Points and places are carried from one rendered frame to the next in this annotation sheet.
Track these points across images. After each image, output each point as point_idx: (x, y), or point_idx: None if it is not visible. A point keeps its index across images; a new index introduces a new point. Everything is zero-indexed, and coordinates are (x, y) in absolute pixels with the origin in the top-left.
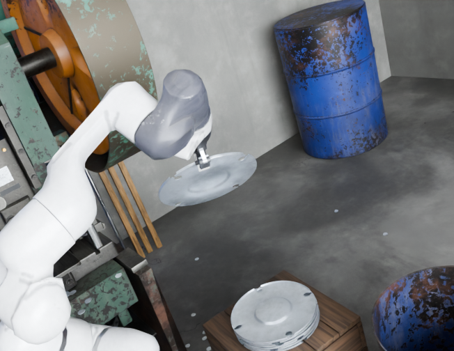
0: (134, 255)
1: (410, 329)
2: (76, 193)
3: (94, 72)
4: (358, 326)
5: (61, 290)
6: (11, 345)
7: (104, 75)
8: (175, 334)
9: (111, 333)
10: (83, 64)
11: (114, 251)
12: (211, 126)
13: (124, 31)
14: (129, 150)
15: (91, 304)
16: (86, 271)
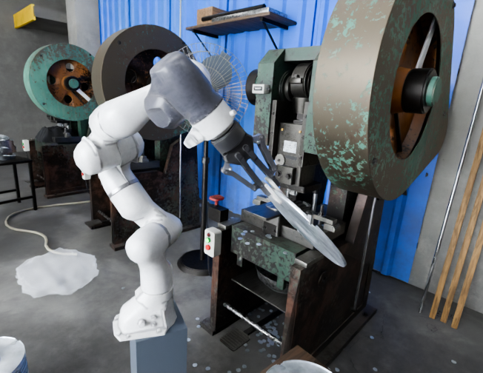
0: (311, 257)
1: None
2: (111, 105)
3: (316, 88)
4: None
5: (90, 152)
6: None
7: (323, 95)
8: (290, 329)
9: (151, 226)
10: None
11: (311, 245)
12: (213, 134)
13: (359, 64)
14: (345, 180)
15: (267, 252)
16: (290, 237)
